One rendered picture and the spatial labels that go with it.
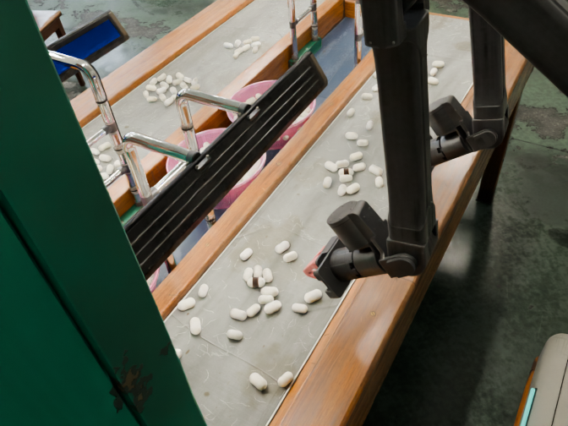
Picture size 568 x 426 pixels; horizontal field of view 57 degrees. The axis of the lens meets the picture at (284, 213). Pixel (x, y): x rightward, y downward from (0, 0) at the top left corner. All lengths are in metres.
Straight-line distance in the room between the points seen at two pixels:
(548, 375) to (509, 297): 0.54
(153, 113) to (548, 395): 1.37
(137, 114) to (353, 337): 1.02
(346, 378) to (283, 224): 0.43
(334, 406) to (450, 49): 1.32
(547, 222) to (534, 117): 0.75
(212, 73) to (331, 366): 1.16
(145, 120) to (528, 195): 1.65
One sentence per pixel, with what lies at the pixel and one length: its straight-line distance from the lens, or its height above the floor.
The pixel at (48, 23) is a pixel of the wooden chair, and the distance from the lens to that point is 3.29.
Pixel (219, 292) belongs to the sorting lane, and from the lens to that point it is 1.13.
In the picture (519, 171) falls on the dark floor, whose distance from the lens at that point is 2.63.
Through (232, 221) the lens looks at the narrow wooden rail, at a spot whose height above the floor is 0.76.
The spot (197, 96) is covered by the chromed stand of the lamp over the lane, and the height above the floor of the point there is 1.12.
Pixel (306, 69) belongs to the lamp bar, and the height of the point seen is 1.10.
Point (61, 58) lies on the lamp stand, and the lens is 1.25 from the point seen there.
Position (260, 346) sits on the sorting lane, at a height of 0.74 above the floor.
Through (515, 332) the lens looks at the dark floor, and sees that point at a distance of 2.02.
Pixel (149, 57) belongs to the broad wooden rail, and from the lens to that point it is 1.97.
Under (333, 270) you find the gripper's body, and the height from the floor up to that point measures 0.93.
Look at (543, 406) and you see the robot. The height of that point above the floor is 0.28.
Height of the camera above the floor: 1.63
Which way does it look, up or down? 45 degrees down
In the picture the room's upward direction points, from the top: 6 degrees counter-clockwise
